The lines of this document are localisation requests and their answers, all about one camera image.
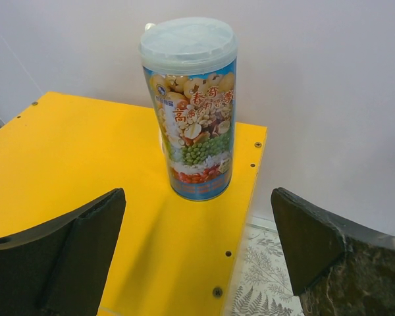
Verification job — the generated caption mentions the tall can with plastic lid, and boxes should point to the tall can with plastic lid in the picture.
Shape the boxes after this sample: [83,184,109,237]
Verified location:
[139,17,238,201]

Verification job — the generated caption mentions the yellow wooden shelf cabinet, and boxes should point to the yellow wooden shelf cabinet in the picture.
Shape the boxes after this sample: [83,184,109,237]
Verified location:
[0,92,267,315]

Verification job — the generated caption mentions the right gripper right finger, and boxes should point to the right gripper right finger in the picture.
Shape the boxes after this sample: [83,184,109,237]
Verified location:
[271,188,395,315]

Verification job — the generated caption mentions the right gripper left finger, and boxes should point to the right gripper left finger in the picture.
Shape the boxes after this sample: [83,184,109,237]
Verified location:
[0,188,126,315]

